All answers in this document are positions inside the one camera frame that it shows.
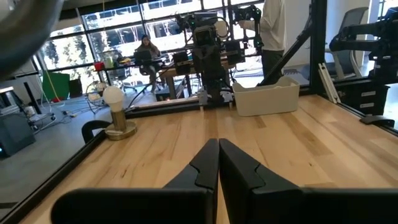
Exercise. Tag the silver aluminium bar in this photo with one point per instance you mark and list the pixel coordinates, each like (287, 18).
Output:
(329, 84)

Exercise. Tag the light grey plastic bin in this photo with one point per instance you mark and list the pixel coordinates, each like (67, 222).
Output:
(267, 99)

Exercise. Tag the red cup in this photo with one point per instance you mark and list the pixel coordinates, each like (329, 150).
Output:
(99, 66)

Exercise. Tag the black neighbouring robot rig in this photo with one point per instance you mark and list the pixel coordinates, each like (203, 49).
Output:
(385, 40)

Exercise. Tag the white bulb table lamp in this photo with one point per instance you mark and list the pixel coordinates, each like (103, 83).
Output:
(116, 102)

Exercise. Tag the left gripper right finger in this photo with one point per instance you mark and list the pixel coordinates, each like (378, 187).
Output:
(295, 205)

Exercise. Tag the grey office chair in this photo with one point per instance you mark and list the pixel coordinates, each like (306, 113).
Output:
(348, 59)

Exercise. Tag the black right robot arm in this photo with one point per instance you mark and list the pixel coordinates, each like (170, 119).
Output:
(214, 84)

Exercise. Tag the background work desk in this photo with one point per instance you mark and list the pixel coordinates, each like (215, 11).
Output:
(171, 84)

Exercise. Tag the black drawer cabinet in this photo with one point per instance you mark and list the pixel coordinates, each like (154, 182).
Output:
(363, 99)

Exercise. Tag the green board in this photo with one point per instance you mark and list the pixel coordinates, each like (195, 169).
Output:
(56, 85)

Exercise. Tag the grey equipment box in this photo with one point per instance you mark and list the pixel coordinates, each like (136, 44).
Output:
(15, 133)

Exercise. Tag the black laptop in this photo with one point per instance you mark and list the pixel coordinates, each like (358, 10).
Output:
(142, 57)

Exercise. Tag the black background robot arm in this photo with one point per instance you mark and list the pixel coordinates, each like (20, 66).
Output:
(252, 18)

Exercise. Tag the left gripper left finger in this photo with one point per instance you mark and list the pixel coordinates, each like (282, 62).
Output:
(140, 207)

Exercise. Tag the black clamp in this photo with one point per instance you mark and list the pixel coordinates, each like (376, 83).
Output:
(377, 120)
(90, 126)

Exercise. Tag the person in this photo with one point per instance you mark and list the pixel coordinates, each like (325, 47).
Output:
(149, 49)
(273, 28)

